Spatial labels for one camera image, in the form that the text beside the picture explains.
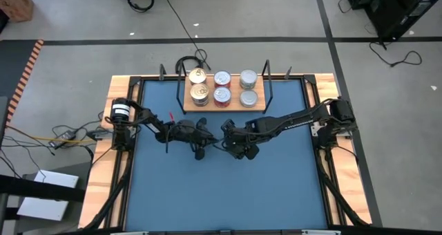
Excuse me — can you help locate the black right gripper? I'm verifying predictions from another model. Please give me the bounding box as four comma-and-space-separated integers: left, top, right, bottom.
220, 119, 260, 161

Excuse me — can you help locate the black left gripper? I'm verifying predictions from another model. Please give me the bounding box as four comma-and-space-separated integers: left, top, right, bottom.
177, 117, 219, 161

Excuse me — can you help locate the blue table mat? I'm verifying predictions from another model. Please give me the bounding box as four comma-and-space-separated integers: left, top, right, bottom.
124, 78, 328, 231

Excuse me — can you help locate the wooden table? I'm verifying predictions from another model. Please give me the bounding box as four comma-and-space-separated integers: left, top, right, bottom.
78, 73, 373, 229

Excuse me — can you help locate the black power adapter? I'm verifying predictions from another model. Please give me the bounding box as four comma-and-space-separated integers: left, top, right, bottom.
48, 129, 78, 149

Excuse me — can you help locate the white flat box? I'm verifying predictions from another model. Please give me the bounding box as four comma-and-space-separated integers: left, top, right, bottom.
32, 169, 79, 189
17, 196, 69, 222

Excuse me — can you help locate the black support bar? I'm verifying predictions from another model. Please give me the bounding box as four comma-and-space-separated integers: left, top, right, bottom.
0, 174, 86, 203

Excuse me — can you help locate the black computer tower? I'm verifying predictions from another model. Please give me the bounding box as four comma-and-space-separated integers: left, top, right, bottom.
347, 0, 442, 42

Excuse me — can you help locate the cardboard box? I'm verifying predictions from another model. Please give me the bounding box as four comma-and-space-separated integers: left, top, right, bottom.
0, 0, 35, 24

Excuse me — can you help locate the black aluminium table frame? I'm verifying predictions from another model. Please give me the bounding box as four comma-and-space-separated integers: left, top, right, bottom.
79, 64, 372, 235

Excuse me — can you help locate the long black floor cable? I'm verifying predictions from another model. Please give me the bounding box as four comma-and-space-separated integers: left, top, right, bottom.
164, 0, 212, 75

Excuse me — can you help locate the black cable coil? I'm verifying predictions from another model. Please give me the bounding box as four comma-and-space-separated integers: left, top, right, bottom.
126, 0, 155, 13

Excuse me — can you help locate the yellow floor cable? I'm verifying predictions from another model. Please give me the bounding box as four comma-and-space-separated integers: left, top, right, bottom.
5, 124, 96, 143

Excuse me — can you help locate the thin black cable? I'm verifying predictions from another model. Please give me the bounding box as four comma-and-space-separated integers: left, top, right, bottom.
337, 0, 354, 15

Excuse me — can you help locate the black floor cable loop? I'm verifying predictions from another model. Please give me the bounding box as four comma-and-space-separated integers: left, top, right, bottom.
368, 41, 423, 68

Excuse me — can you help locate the black cable bundle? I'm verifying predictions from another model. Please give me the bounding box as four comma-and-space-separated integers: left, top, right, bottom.
0, 134, 56, 180

